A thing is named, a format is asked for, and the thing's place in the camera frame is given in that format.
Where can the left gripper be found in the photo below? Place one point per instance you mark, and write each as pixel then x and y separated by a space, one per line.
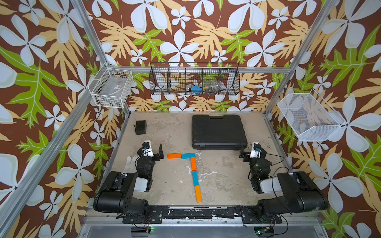
pixel 156 157

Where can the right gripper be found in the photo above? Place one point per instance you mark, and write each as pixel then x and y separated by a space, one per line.
pixel 246 157

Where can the teal block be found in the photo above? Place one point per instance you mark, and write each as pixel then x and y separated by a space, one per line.
pixel 195 178
pixel 188 156

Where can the orange block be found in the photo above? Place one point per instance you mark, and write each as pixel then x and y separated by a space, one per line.
pixel 174 156
pixel 198 194
pixel 193 164

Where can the orange block bottom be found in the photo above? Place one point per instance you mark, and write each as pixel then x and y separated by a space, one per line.
pixel 198 194

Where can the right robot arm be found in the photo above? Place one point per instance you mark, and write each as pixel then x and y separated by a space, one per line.
pixel 294 192

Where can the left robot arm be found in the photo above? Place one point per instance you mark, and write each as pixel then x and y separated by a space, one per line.
pixel 116 193

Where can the small black box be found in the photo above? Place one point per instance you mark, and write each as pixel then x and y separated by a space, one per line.
pixel 140 127

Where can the white cloth glove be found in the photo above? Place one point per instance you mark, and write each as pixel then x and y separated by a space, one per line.
pixel 130 164

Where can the black plastic tool case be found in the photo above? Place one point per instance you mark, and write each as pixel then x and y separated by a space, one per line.
pixel 218 132

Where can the blue object in basket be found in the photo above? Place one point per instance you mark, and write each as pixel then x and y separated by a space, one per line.
pixel 195 90

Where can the white mesh basket right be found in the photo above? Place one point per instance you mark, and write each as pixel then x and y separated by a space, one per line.
pixel 310 116

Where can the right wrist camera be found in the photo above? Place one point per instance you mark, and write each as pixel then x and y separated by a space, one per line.
pixel 256 150

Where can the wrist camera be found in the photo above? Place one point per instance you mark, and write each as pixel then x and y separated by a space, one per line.
pixel 256 150
pixel 147 150

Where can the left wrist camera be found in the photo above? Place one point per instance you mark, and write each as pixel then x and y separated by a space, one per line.
pixel 147 150

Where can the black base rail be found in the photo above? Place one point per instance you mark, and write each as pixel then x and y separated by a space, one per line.
pixel 202 213

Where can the black wire basket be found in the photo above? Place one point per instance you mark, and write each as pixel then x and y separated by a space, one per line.
pixel 179 77

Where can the white wire basket left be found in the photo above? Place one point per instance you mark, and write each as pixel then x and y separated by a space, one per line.
pixel 111 87

